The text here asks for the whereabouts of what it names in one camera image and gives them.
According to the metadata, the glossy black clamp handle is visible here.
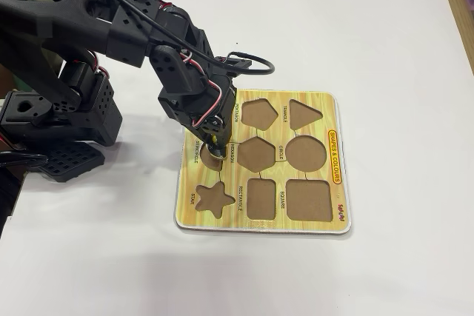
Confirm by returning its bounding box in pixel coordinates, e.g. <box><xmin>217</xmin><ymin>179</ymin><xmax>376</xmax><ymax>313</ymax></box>
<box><xmin>0</xmin><ymin>151</ymin><xmax>49</xmax><ymax>169</ymax></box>

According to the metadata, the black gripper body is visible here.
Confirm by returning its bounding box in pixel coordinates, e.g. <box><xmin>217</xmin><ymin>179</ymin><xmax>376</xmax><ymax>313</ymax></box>
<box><xmin>157</xmin><ymin>74</ymin><xmax>238</xmax><ymax>131</ymax></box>

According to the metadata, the red white servo wire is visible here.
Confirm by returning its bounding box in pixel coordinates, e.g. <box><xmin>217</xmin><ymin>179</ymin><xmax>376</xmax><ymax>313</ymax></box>
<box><xmin>179</xmin><ymin>50</ymin><xmax>227</xmax><ymax>129</ymax></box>

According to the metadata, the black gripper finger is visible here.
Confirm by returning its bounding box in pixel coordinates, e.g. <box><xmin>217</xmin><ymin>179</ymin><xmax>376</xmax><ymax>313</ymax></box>
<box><xmin>216</xmin><ymin>115</ymin><xmax>233</xmax><ymax>157</ymax></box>
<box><xmin>186</xmin><ymin>126</ymin><xmax>215</xmax><ymax>149</ymax></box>

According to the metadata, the light wooden edge strip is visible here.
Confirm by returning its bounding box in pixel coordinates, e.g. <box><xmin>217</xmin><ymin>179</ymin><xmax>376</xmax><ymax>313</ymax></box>
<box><xmin>436</xmin><ymin>0</ymin><xmax>474</xmax><ymax>75</ymax></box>

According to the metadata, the black semicircle piece yellow pin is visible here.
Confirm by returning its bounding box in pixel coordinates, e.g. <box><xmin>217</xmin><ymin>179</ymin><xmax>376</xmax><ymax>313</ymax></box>
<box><xmin>204</xmin><ymin>133</ymin><xmax>228</xmax><ymax>162</ymax></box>

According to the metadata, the black square wrist camera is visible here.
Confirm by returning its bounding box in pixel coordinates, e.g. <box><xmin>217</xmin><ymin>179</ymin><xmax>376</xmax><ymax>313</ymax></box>
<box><xmin>220</xmin><ymin>52</ymin><xmax>253</xmax><ymax>72</ymax></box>

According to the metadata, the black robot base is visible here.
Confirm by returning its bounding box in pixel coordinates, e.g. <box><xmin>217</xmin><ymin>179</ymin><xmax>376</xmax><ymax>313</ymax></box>
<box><xmin>0</xmin><ymin>90</ymin><xmax>107</xmax><ymax>184</ymax></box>

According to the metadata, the black camera cable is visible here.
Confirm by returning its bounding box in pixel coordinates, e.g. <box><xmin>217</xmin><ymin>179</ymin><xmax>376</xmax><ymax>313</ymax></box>
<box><xmin>55</xmin><ymin>0</ymin><xmax>276</xmax><ymax>77</ymax></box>

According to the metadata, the wooden shape puzzle board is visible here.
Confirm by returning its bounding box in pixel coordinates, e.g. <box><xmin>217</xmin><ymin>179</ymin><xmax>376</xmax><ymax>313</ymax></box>
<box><xmin>173</xmin><ymin>88</ymin><xmax>353</xmax><ymax>236</ymax></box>

